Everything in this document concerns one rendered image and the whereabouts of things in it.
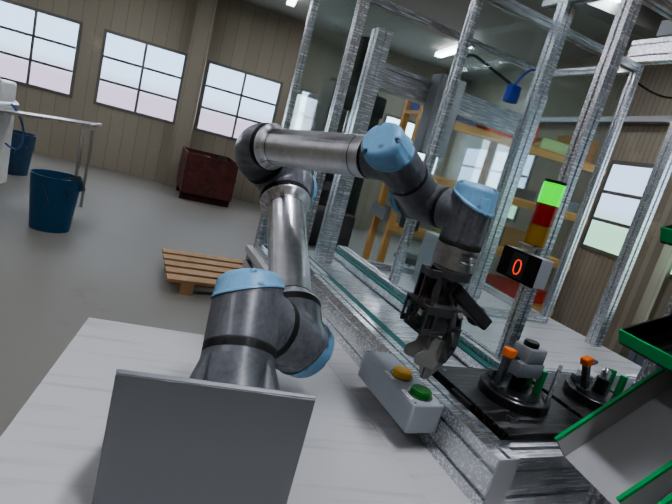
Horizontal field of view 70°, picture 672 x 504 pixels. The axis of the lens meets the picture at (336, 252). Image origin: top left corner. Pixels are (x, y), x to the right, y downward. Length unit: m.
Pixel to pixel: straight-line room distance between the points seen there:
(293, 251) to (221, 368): 0.34
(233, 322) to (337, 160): 0.33
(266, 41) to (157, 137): 2.57
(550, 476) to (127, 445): 0.68
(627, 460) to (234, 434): 0.57
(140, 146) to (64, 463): 8.71
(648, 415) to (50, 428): 0.90
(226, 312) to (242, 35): 8.69
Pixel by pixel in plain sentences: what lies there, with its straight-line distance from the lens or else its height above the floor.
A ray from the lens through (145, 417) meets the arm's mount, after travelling 0.63.
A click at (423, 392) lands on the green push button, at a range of 0.94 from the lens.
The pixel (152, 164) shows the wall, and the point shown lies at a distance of 9.36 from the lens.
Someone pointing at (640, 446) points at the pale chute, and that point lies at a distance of 0.88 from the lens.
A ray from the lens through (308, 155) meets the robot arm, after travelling 0.90.
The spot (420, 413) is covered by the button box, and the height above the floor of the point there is 0.94.
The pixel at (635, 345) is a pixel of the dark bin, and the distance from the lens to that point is 0.83.
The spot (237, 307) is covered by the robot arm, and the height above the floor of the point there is 1.09.
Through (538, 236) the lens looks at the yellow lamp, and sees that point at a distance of 1.20.
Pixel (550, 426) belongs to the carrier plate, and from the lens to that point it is 1.03.
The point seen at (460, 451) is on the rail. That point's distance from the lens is 0.93.
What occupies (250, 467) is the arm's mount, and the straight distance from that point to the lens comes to 0.67.
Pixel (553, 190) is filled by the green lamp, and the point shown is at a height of 1.39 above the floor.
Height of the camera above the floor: 1.35
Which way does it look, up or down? 12 degrees down
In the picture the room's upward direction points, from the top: 15 degrees clockwise
